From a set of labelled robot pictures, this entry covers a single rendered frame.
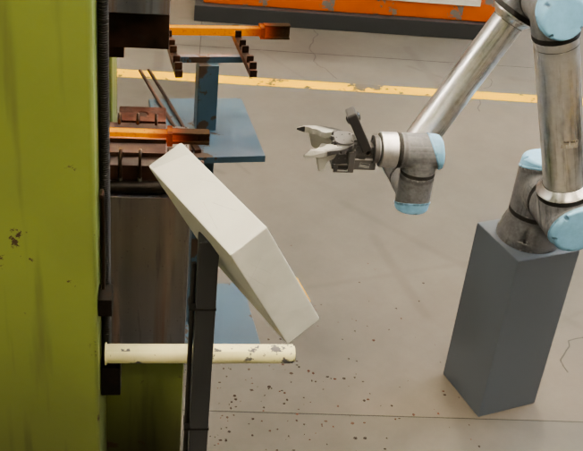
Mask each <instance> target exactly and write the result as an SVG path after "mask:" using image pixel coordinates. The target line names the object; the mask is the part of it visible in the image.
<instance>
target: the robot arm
mask: <svg viewBox="0 0 583 451"><path fill-rule="evenodd" d="M494 6H495V10H494V13H493V14H492V15H491V17H490V18H489V19H488V21H487V22H486V24H485V25H484V27H483V28H482V29H481V31H480V32H479V33H478V34H477V36H476V37H475V38H474V40H473V41H472V42H471V44H470V45H469V47H468V48H467V50H466V51H465V52H464V54H463V55H462V56H461V58H460V60H459V61H458V62H457V64H456V65H454V67H453V68H452V70H451V71H450V73H449V74H448V75H447V77H446V78H445V79H444V81H443V82H442V84H441V85H440V87H439V88H438V89H437V91H436V92H435V94H434V95H433V97H431V98H430V100H429V101H428V102H427V104H426V105H425V107H424V108H423V110H422V111H421V112H420V114H419V115H418V117H417V118H416V119H415V121H414V122H413V124H412V125H411V126H410V128H409V129H408V130H407V131H406V132H380V133H378V135H372V137H371V140H370V142H369V140H368V137H367V135H366V133H365V131H364V128H363V126H362V124H361V121H360V114H359V112H358V111H356V109H355V107H354V106H351V107H349V108H346V109H345V112H346V121H347V123H348V124H350V125H351V128H352V130H353V132H354V133H350V132H344V131H342V130H339V129H336V128H333V127H326V126H316V125H303V126H300V127H298V128H297V130H299V131H302V132H308V133H309V137H310V143H311V146H312V147H313V148H315V149H310V150H309V151H308V152H307V153H306V154H305V155H304V157H309V158H316V161H317V169H318V170H319V171H322V170H324V169H325V166H326V164H327V162H328V161H330V165H331V168H332V169H333V172H334V173H353V169H354V170H375V168H376V164H377V165H378V167H382V168H383V170H384V173H385V174H386V175H387V177H388V179H389V181H390V183H391V186H392V187H393V190H394V192H395V200H394V206H395V208H396V209H397V210H399V211H400V212H401V213H404V214H408V215H420V214H423V213H425V212H426V211H427V210H428V206H429V204H430V197H431V192H432V188H433V183H434V178H435V170H436V169H437V170H440V169H442V168H443V167H444V161H445V148H444V141H443V139H442V137H443V136H444V134H445V133H446V131H447V130H448V129H449V127H450V126H451V125H452V123H453V122H454V120H455V119H456V118H457V116H458V115H459V114H460V112H461V111H462V109H463V108H464V107H465V106H466V105H467V104H468V102H469V101H470V99H471V98H472V97H473V95H474V94H475V93H476V92H477V90H478V89H479V87H480V86H481V85H482V83H483V82H484V81H485V79H486V78H487V76H488V75H489V74H490V72H491V71H492V70H493V69H494V68H495V66H496V65H497V64H498V62H499V61H500V60H501V58H502V57H503V55H504V54H505V53H506V51H507V50H508V49H509V47H510V46H511V44H512V43H513V42H514V40H515V39H516V38H517V36H518V35H519V34H520V33H521V32H522V31H523V30H525V29H531V40H532V42H533V50H534V62H535V75H536V87H537V111H538V122H539V135H540V148H541V149H531V150H528V151H526V152H525V153H524V154H523V155H522V157H521V160H520V162H519V168H518V172H517V175H516V179H515V183H514V186H513V190H512V195H511V201H510V205H509V207H508V209H507V210H506V211H505V213H504V214H503V216H502V217H501V218H500V220H499V221H498V224H497V227H496V233H497V235H498V237H499V238H500V239H501V241H503V242H504V243H505V244H507V245H509V246H510V247H512V248H513V249H516V250H519V251H524V252H528V253H535V254H543V253H549V252H552V251H555V250H556V249H560V250H562V251H579V250H582V249H583V101H582V80H581V60H580V40H579V38H580V35H581V33H580V32H581V28H582V27H583V0H495V1H494ZM322 143H324V144H327V145H325V146H324V147H322V148H319V146H320V145H321V144H322ZM330 143H331V144H330ZM338 169H342V170H348V171H337V170H338Z"/></svg>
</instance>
